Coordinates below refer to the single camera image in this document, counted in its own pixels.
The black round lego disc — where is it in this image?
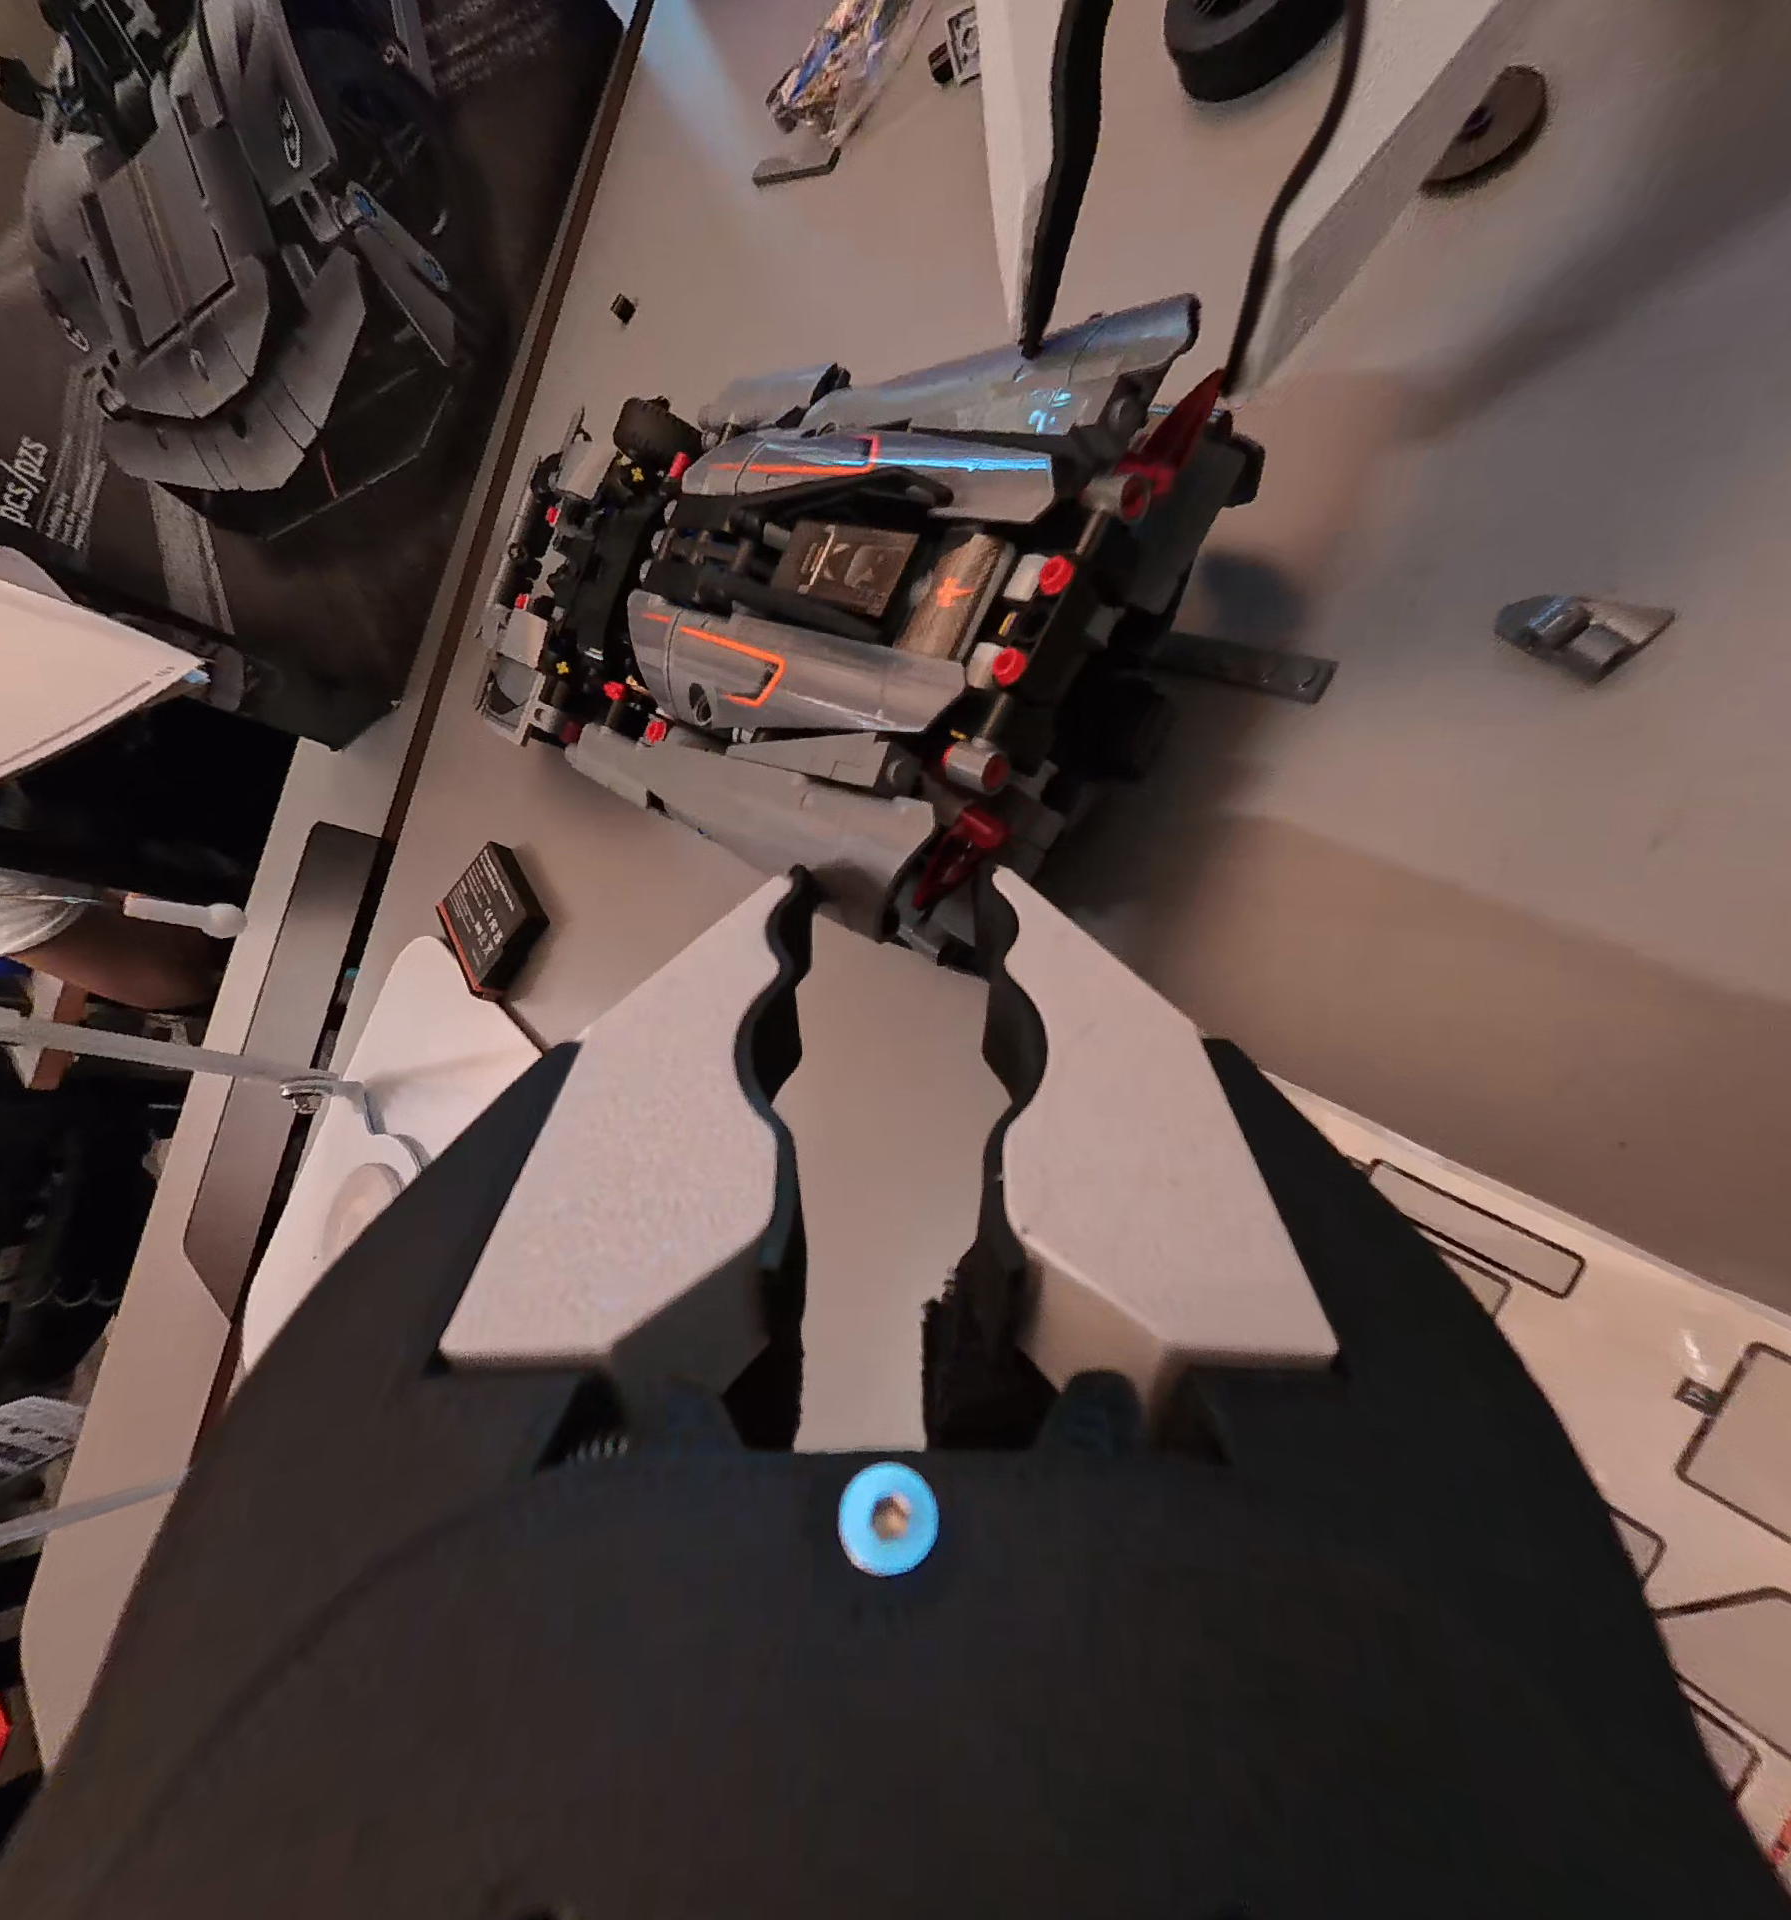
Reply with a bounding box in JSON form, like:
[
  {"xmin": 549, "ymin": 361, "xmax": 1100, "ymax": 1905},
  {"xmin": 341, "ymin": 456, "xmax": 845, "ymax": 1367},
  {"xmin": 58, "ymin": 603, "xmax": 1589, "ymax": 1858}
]
[{"xmin": 1425, "ymin": 67, "xmax": 1550, "ymax": 190}]

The dark lego set box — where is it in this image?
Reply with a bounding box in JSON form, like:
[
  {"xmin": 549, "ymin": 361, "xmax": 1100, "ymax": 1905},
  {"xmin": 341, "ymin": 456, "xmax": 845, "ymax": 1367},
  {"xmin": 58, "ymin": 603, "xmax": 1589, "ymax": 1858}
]
[{"xmin": 0, "ymin": 0, "xmax": 643, "ymax": 753}]

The grey curved lego piece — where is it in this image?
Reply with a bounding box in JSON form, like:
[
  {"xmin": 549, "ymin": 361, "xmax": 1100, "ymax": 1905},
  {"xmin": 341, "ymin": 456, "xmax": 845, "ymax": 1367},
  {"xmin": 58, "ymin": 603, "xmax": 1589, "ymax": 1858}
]
[{"xmin": 1497, "ymin": 596, "xmax": 1678, "ymax": 686}]

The black battery pack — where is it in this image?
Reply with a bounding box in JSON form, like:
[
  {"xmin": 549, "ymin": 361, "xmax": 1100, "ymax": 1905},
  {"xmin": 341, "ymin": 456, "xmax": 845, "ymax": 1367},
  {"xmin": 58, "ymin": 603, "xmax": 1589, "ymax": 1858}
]
[{"xmin": 433, "ymin": 844, "xmax": 554, "ymax": 999}]

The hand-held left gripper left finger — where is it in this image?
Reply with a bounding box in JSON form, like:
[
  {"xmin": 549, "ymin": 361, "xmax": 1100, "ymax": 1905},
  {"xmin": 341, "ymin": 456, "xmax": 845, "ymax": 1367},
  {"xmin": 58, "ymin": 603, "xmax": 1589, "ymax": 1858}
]
[{"xmin": 443, "ymin": 866, "xmax": 817, "ymax": 1447}]

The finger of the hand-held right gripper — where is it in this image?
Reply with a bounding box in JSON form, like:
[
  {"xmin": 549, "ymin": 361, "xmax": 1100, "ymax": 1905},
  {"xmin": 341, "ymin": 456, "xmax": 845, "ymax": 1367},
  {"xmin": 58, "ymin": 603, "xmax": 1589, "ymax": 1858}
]
[
  {"xmin": 977, "ymin": 0, "xmax": 1122, "ymax": 357},
  {"xmin": 1227, "ymin": 0, "xmax": 1533, "ymax": 399}
]

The lego instruction booklet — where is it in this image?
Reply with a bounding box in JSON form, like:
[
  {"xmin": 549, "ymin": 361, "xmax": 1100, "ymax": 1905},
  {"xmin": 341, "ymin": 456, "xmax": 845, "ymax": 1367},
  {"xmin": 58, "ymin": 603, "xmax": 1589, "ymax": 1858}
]
[{"xmin": 0, "ymin": 532, "xmax": 215, "ymax": 805}]

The paper parts template sheet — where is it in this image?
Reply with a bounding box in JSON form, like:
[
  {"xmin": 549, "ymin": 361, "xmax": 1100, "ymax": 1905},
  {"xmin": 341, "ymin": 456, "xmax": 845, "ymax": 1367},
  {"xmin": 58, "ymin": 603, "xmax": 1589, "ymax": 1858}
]
[{"xmin": 1292, "ymin": 1088, "xmax": 1791, "ymax": 1891}]

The grey lego car model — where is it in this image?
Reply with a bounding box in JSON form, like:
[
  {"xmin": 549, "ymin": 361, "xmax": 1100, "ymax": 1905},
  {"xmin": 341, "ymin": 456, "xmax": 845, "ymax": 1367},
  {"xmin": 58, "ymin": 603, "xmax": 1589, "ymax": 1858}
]
[{"xmin": 479, "ymin": 293, "xmax": 1265, "ymax": 977}]

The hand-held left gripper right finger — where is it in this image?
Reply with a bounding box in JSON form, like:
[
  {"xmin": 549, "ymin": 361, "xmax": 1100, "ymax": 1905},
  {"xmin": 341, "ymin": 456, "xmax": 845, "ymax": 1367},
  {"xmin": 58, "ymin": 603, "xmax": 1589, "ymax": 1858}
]
[{"xmin": 921, "ymin": 871, "xmax": 1339, "ymax": 1450}]

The long grey lego plate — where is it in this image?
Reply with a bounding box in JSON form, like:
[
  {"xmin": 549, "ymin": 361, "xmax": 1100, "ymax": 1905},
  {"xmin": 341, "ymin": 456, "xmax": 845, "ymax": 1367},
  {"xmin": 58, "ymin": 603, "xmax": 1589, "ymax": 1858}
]
[{"xmin": 1157, "ymin": 630, "xmax": 1339, "ymax": 703}]

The black lego wheel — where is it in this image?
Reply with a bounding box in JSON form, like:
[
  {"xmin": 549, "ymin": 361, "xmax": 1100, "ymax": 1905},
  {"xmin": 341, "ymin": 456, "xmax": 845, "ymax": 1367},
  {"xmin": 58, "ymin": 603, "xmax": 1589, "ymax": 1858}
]
[{"xmin": 1166, "ymin": 0, "xmax": 1347, "ymax": 103}]

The white book stand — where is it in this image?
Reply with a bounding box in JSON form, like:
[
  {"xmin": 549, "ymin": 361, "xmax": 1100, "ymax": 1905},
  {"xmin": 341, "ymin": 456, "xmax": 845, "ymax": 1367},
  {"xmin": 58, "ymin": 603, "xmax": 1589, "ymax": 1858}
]
[{"xmin": 0, "ymin": 894, "xmax": 546, "ymax": 1569}]

